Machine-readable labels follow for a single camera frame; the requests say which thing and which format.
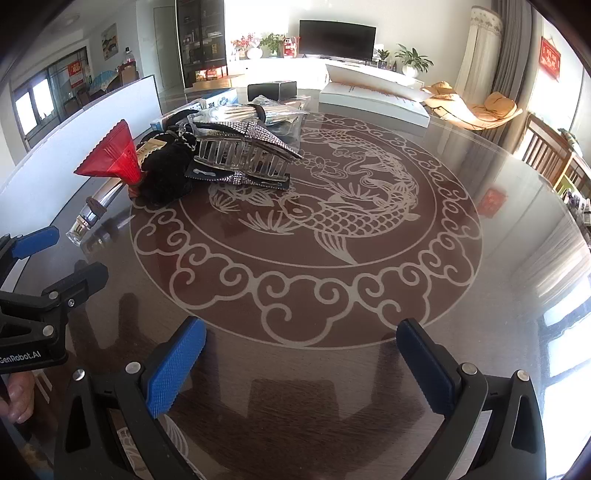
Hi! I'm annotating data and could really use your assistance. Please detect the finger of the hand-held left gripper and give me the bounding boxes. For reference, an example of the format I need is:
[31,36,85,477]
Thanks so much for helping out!
[0,227,61,282]
[0,261,110,344]

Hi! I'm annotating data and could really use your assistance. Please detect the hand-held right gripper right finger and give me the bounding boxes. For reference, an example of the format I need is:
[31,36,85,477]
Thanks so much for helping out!
[396,318,548,480]

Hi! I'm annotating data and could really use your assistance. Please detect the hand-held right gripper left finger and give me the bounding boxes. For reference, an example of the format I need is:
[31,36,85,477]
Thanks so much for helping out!
[54,316,207,480]

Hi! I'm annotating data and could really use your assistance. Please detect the clear glass bottle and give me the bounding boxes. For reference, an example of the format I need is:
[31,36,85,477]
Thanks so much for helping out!
[66,182,122,245]

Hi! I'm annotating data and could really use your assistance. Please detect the red shuttlecock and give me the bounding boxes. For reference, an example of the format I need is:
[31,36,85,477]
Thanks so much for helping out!
[74,119,149,186]

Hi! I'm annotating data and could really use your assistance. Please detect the large white cardboard box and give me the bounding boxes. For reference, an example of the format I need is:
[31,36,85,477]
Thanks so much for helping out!
[0,75,163,232]

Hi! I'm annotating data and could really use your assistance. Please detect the rhinestone hair claw clip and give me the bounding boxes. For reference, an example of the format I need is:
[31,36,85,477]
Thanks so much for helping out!
[185,121,304,189]

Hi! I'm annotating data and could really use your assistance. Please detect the blue white carton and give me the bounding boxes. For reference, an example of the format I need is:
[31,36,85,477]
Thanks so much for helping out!
[150,88,239,131]

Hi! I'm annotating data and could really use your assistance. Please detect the cotton swab packet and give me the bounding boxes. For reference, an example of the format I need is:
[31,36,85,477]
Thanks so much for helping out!
[187,95,309,139]

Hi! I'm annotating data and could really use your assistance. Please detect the small black box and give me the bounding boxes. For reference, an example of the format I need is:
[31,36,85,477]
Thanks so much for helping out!
[247,80,298,101]

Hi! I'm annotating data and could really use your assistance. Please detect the person's left hand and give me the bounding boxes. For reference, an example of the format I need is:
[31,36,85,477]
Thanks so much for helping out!
[0,371,36,424]

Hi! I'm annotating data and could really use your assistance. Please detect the dining table with blue cloth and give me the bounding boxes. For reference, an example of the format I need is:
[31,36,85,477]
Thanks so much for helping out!
[89,69,122,95]

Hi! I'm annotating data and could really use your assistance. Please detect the wooden dining chair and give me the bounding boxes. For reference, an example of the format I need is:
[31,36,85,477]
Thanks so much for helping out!
[117,62,140,88]

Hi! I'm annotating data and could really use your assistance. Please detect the orange gift boxes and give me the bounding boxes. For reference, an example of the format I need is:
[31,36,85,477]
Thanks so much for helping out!
[194,66,230,82]

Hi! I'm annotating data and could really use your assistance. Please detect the wooden slatted chair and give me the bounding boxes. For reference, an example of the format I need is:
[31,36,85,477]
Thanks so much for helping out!
[522,113,591,197]

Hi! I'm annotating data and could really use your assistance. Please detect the dark glass display cabinet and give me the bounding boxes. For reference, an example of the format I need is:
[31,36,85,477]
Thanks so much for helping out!
[175,0,228,89]

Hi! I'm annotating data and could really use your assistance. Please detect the lounge chair with orange cushion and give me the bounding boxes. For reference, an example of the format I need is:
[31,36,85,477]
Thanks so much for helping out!
[422,80,525,131]

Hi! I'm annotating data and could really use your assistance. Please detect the flat white box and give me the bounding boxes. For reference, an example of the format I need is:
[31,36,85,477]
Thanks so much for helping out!
[318,62,431,131]

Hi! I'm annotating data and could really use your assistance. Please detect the red flowers in white vase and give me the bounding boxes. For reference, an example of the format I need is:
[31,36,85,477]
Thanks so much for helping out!
[231,33,264,61]

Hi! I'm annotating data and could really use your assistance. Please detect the white television cabinet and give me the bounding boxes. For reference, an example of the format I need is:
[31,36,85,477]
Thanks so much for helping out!
[226,55,426,93]

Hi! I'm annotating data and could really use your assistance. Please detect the green potted plant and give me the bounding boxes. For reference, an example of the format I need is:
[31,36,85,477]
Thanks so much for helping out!
[260,32,288,59]

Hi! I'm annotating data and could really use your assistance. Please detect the leafy plant in white pot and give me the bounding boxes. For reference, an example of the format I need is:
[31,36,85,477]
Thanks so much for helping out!
[394,44,435,78]

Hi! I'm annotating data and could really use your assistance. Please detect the grey curtain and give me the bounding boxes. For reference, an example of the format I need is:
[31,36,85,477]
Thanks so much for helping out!
[489,0,533,145]

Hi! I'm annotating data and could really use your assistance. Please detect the white covered standing air conditioner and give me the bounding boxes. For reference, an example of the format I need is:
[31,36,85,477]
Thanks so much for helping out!
[458,6,504,112]

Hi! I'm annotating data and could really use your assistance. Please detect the black television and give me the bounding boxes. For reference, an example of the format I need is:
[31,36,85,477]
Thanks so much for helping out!
[298,19,376,64]

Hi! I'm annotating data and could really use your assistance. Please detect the framed wall painting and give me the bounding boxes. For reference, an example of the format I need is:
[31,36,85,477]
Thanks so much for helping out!
[101,23,119,61]

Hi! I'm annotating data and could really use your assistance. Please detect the red wall hanging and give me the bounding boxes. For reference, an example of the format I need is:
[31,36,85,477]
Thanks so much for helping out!
[540,37,562,82]

